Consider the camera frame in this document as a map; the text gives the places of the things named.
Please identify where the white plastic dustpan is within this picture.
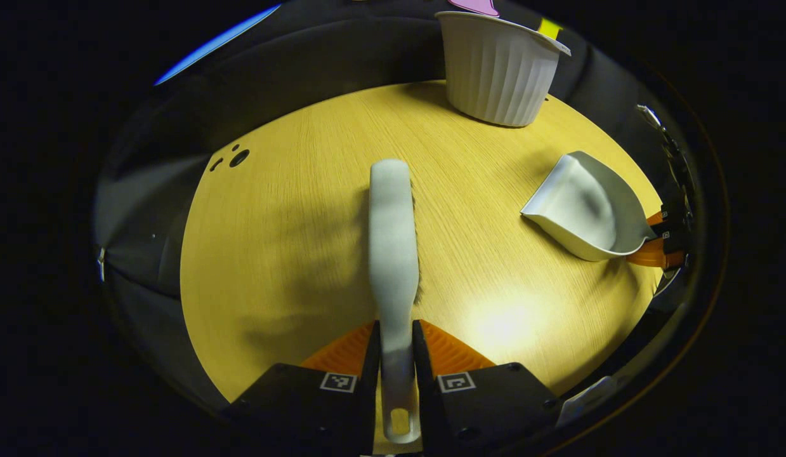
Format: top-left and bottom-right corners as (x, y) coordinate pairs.
(521, 151), (657, 262)

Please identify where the white ribbed garbage bin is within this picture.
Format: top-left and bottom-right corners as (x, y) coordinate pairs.
(435, 11), (572, 128)

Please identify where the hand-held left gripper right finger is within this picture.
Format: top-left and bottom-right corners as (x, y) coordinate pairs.
(412, 319), (561, 457)

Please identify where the small white broom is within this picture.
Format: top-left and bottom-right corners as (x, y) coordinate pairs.
(369, 159), (422, 445)

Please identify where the black backdrop cloth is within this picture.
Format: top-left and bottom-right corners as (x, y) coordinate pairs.
(93, 0), (704, 407)

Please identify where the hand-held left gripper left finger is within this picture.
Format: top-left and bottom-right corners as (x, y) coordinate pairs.
(220, 321), (382, 457)

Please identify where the wooden desktop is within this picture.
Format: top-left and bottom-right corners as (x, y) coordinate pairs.
(180, 81), (666, 454)

